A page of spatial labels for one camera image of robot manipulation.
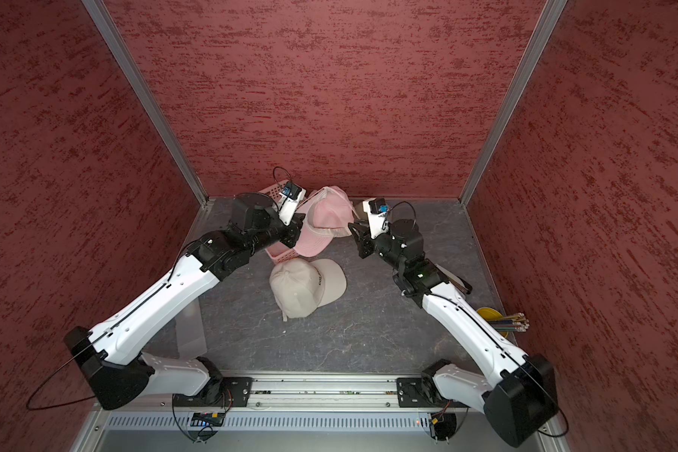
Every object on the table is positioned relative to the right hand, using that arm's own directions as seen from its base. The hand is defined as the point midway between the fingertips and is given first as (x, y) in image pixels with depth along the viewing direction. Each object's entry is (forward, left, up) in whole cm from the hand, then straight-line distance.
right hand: (350, 228), depth 74 cm
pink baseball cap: (+13, +7, -9) cm, 18 cm away
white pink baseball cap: (-7, +16, -19) cm, 25 cm away
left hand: (+1, +13, +4) cm, 14 cm away
